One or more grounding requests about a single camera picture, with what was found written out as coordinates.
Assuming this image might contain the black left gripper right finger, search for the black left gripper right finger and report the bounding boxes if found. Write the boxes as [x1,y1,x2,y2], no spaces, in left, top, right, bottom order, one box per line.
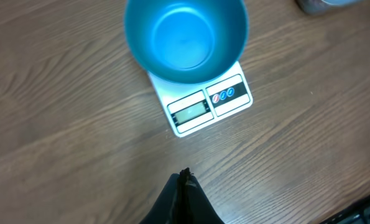
[178,167,224,224]

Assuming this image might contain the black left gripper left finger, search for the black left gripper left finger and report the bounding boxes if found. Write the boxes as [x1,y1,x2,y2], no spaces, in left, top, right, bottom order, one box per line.
[140,174,179,224]

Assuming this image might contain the white digital kitchen scale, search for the white digital kitchen scale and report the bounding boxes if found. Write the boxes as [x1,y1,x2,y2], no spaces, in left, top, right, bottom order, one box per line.
[148,62,253,138]

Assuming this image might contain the teal plastic bowl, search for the teal plastic bowl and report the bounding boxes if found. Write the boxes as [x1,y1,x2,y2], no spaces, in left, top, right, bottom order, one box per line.
[124,0,249,84]

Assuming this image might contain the clear plastic container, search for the clear plastic container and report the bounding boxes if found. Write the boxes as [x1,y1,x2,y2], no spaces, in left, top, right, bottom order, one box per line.
[295,0,361,15]

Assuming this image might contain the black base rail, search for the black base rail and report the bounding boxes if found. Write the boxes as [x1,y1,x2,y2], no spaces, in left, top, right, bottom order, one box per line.
[320,195,370,224]

